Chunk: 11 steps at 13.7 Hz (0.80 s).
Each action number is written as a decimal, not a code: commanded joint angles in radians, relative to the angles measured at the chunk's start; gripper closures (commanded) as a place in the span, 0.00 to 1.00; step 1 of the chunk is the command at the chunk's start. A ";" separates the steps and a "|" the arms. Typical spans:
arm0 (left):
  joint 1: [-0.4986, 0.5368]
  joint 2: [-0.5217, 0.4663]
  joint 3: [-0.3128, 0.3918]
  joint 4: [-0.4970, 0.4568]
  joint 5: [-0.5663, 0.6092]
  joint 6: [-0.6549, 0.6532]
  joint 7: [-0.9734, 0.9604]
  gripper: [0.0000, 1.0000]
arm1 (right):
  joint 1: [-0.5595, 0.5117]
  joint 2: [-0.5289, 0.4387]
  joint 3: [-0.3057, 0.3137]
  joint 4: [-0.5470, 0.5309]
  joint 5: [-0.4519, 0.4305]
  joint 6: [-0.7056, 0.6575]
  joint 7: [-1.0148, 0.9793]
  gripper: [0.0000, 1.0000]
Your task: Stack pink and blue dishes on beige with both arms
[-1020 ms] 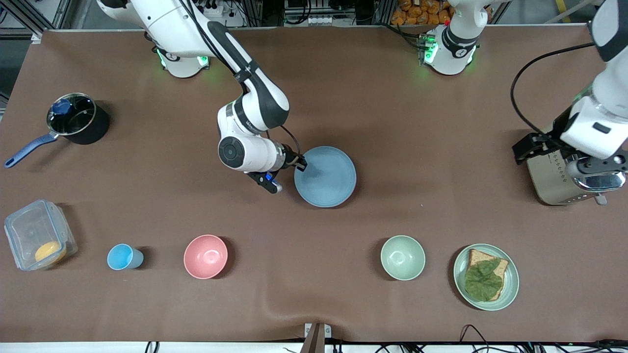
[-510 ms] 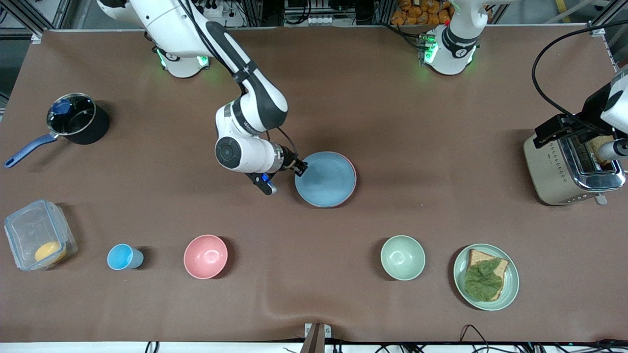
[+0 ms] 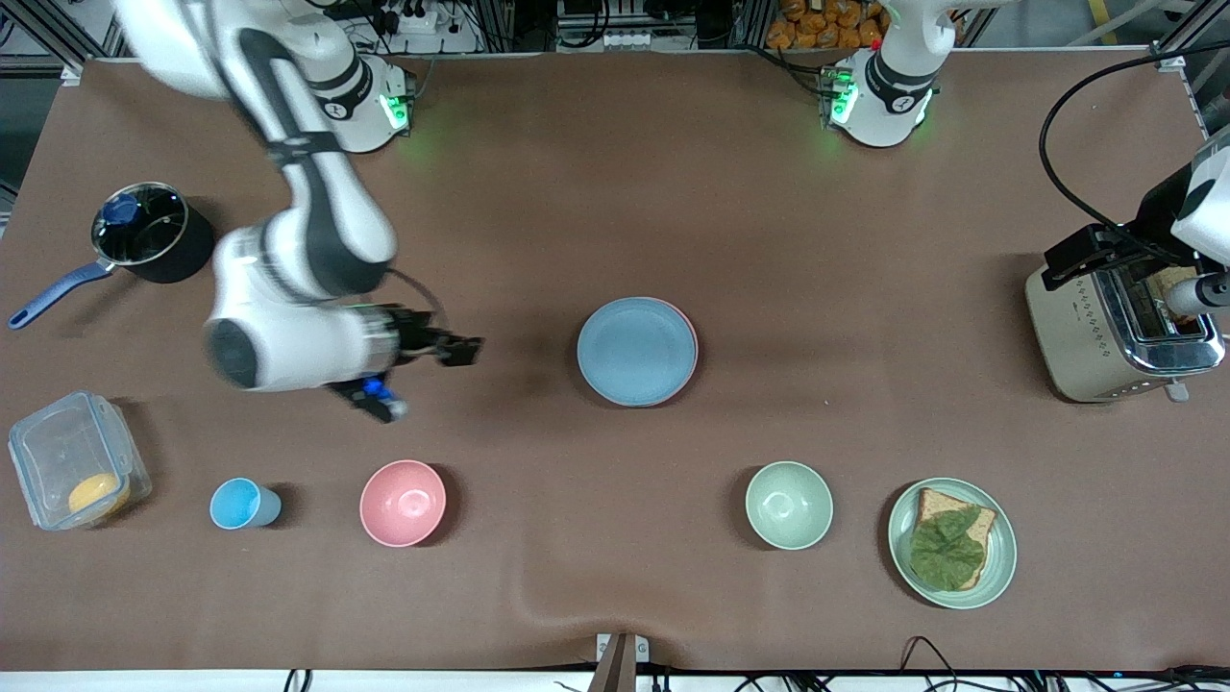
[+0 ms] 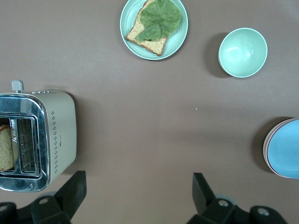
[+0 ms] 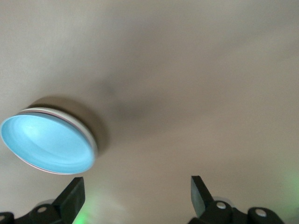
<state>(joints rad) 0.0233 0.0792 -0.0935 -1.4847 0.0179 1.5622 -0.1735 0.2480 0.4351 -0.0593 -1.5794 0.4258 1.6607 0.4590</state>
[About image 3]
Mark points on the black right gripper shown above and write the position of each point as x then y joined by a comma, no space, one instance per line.
417,338

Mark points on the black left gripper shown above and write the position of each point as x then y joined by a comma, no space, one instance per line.
1157,217

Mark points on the blue plate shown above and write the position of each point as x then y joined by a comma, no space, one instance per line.
634,351

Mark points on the pink plate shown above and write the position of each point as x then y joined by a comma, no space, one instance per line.
694,346

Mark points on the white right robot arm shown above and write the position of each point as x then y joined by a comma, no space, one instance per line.
307,250

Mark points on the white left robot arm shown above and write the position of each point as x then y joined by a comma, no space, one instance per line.
889,96

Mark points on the silver toaster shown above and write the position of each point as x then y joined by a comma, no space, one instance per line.
1086,336

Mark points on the toast slice in toaster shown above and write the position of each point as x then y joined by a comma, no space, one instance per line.
1172,288

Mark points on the pink bowl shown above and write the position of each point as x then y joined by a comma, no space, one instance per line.
403,503

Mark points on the brown table cover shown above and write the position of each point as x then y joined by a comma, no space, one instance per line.
577,211

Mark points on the blue cup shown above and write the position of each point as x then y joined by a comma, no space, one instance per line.
240,504

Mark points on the brown bread slice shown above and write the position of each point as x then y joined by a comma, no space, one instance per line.
980,524

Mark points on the green plate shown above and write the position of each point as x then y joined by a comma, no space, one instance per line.
999,567

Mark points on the green lettuce leaf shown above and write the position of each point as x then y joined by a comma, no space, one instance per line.
947,550

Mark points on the white power strip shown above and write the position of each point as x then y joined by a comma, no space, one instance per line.
408,17

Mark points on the glass lid with blue knob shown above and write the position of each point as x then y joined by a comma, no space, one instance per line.
144,226

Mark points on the metal table clamp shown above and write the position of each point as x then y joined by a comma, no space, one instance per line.
622,658

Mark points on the bag of orange buns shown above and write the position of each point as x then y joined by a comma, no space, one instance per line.
826,24

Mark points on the green bowl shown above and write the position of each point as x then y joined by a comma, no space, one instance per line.
789,505

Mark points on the yellow food piece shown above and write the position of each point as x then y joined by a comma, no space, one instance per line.
99,494

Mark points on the clear plastic container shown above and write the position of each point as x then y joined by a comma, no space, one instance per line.
67,452

